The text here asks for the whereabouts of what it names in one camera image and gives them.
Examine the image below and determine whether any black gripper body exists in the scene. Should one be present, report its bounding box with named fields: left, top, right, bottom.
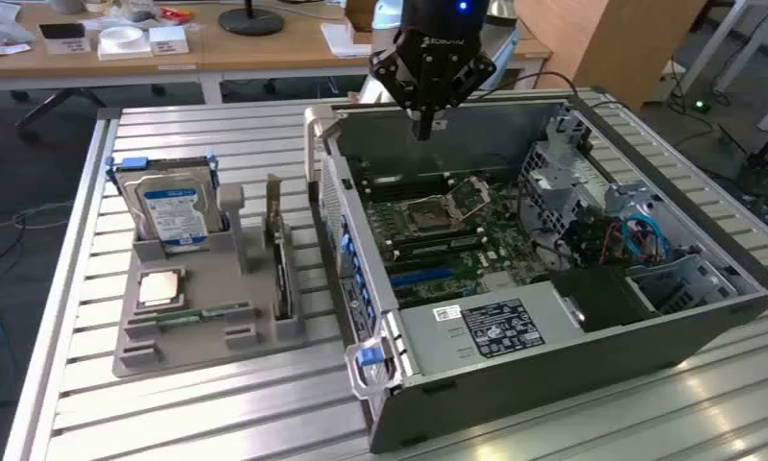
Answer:
left=394, top=0, right=490, bottom=111

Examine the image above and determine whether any graphics card with metal bracket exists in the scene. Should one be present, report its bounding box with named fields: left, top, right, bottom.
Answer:
left=263, top=172, right=300, bottom=322

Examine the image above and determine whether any white paper stack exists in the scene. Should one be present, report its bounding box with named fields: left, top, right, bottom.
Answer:
left=319, top=21, right=376, bottom=60

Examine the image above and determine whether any brown cardboard box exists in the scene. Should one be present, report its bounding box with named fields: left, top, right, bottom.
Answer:
left=344, top=0, right=386, bottom=36

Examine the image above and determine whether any wooden desk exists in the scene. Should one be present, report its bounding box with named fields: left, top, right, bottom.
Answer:
left=0, top=0, right=553, bottom=105

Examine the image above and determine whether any wooden cabinet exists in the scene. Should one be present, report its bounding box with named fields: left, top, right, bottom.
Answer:
left=515, top=0, right=710, bottom=111

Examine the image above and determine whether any black round lamp base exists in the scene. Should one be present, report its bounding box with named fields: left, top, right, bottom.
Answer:
left=216, top=0, right=287, bottom=37

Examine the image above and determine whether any perforated metal drive cage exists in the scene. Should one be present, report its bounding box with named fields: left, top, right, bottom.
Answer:
left=518, top=113, right=618, bottom=241

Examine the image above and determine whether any CPU socket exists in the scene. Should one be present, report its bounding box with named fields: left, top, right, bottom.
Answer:
left=400, top=195, right=465, bottom=237

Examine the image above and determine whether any plain white box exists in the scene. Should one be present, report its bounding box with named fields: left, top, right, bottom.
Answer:
left=147, top=26, right=191, bottom=57

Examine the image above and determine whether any installed green RAM stick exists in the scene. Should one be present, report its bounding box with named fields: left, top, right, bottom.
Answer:
left=395, top=233, right=482, bottom=259

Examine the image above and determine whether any green motherboard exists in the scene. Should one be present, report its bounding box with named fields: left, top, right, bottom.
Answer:
left=348, top=158, right=553, bottom=309

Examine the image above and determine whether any white box with tape roll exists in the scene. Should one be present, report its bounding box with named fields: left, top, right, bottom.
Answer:
left=96, top=26, right=155, bottom=62

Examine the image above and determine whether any blue expansion slot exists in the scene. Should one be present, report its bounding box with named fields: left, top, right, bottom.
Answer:
left=388, top=266, right=455, bottom=289

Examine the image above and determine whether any hard disk in blue caddy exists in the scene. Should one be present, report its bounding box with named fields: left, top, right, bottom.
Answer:
left=106, top=154, right=227, bottom=254

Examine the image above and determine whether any grey plastic parts rack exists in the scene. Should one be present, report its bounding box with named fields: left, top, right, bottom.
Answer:
left=112, top=182, right=310, bottom=380

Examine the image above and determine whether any white box with black top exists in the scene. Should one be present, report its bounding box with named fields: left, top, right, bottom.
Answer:
left=39, top=22, right=95, bottom=55

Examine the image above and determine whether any black office chair base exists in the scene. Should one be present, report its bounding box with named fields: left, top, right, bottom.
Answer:
left=11, top=85, right=168, bottom=141

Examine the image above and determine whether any metal disk bay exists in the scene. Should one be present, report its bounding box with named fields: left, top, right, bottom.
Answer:
left=625, top=253, right=742, bottom=318

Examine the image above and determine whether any CPU chip with metal lid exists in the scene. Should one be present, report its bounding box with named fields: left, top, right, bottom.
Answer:
left=136, top=270, right=186, bottom=307

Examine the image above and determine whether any grey power supply unit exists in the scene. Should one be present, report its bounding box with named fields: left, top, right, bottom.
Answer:
left=383, top=280, right=586, bottom=378

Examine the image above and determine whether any green loose RAM stick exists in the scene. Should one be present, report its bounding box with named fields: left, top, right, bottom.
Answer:
left=131, top=301, right=254, bottom=325

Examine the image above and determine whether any clear plastic bag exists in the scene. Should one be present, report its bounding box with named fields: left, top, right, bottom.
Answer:
left=0, top=2, right=38, bottom=45

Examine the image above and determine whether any dark grey open PC case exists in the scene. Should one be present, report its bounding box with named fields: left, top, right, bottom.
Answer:
left=302, top=93, right=768, bottom=455

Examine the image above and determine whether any black cable behind case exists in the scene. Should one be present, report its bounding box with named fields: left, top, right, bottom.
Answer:
left=486, top=70, right=618, bottom=106

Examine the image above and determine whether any black power cable bundle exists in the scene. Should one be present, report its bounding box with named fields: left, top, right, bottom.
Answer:
left=558, top=218, right=617, bottom=268

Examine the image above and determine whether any red wire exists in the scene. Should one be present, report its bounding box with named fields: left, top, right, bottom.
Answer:
left=601, top=223, right=619, bottom=264

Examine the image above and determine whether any blue wire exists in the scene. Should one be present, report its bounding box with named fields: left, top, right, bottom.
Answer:
left=621, top=213, right=674, bottom=264

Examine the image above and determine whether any white floor cable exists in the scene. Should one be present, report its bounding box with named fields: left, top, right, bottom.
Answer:
left=0, top=200, right=74, bottom=232

